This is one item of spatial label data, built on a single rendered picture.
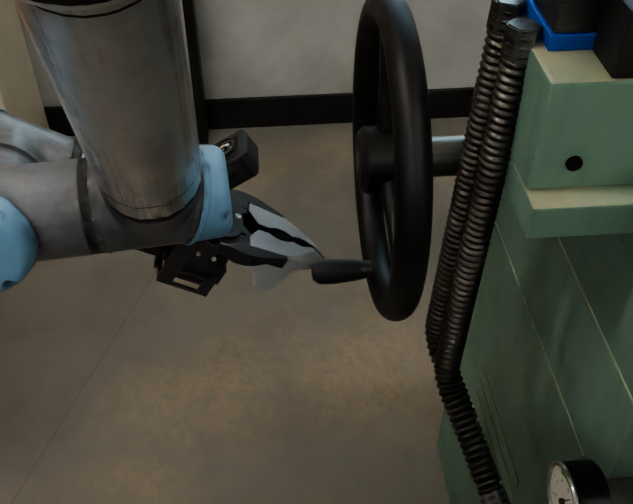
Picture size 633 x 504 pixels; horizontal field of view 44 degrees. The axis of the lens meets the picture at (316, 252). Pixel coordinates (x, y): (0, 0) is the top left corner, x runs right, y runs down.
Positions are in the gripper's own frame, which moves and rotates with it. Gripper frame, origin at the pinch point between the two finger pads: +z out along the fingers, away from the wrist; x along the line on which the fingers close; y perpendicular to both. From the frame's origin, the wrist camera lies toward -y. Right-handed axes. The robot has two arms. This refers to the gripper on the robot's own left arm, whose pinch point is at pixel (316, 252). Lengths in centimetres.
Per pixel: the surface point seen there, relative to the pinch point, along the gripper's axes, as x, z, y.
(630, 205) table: 15.7, 9.7, -25.9
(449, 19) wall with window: -127, 59, 12
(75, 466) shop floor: -22, -1, 80
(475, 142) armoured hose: 5.4, 2.8, -20.4
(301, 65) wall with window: -126, 31, 41
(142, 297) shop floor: -63, 7, 76
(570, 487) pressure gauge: 27.4, 15.0, -8.3
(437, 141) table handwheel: 1.2, 2.4, -17.1
